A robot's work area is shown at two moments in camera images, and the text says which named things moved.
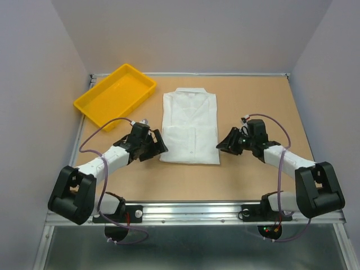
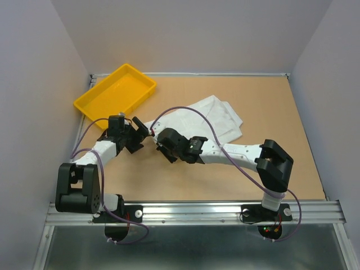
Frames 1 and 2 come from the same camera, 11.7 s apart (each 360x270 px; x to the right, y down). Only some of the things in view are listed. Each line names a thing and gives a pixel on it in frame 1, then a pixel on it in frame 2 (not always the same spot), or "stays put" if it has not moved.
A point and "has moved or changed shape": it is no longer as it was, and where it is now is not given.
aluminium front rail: [206, 213] stays put
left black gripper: [156, 149] → [140, 135]
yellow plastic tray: [116, 95] stays put
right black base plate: [261, 212] stays put
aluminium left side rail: [92, 77] stays put
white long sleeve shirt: [189, 127] has moved or changed shape
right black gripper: [229, 145] → [162, 149]
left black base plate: [127, 214] stays put
